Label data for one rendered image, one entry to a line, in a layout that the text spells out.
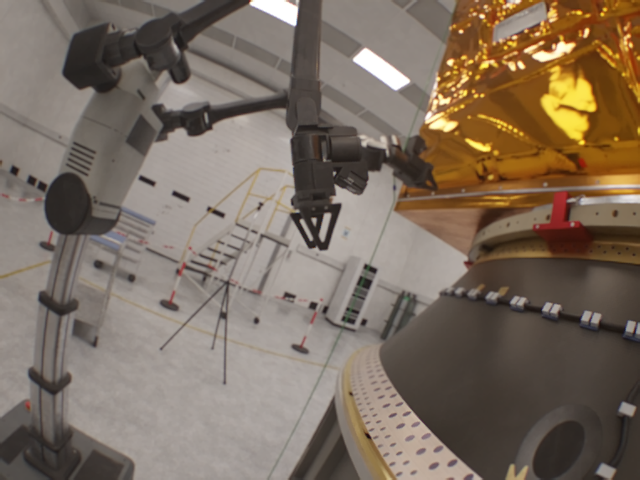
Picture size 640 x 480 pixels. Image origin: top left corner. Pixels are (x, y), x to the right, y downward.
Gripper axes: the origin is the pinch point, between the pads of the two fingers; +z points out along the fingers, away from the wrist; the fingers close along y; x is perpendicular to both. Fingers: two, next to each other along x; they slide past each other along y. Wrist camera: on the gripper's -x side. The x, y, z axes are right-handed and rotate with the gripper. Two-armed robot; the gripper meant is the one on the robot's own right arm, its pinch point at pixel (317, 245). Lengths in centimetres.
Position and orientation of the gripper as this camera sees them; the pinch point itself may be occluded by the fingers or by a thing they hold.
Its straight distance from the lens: 50.7
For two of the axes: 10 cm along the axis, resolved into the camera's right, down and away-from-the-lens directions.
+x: -9.7, 1.2, -2.1
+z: 1.1, 9.9, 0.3
